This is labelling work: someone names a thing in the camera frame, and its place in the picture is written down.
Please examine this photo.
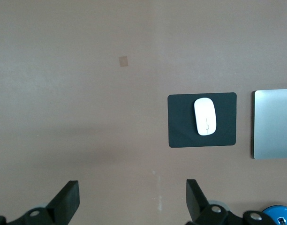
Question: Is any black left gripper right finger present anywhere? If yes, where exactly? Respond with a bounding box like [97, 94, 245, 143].
[185, 179, 278, 225]

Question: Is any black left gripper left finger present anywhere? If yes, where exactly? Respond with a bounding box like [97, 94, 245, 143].
[0, 180, 81, 225]

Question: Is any white computer mouse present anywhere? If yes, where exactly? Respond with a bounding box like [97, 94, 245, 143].
[193, 97, 217, 136]

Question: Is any black mouse pad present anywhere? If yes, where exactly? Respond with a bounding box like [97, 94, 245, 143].
[167, 92, 238, 149]

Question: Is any blue round lamp base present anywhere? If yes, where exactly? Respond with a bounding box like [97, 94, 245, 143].
[261, 204, 287, 225]

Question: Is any silver laptop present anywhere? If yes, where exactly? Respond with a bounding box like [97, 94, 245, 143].
[252, 88, 287, 160]

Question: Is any brown tape patch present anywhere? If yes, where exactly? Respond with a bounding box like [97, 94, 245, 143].
[118, 56, 129, 68]

